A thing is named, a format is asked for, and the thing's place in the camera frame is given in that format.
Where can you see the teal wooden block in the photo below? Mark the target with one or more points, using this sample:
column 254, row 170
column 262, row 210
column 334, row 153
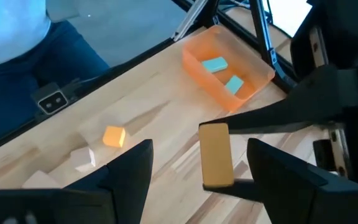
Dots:
column 234, row 84
column 214, row 64

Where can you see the orange wooden cube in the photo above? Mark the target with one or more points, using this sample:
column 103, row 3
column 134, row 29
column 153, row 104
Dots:
column 113, row 137

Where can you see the orange plastic bin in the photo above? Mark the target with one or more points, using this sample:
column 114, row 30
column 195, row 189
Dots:
column 253, row 71

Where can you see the orange wooden block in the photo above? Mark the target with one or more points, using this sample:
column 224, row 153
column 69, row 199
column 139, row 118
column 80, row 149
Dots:
column 216, row 155

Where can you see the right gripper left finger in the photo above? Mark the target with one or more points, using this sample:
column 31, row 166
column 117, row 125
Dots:
column 129, row 186

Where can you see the person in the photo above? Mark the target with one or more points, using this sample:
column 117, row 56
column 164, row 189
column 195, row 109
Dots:
column 26, row 62

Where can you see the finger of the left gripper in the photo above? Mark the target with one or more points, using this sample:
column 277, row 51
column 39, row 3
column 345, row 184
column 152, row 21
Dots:
column 244, row 188
column 291, row 115

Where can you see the natural wooden block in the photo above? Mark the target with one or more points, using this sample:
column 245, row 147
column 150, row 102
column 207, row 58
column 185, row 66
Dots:
column 82, row 158
column 40, row 181

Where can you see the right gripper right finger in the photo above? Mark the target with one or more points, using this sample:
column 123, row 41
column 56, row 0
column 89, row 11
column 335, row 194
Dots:
column 291, row 193

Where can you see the silver aluminium bar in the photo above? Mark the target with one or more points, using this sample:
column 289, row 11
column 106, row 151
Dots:
column 190, row 20

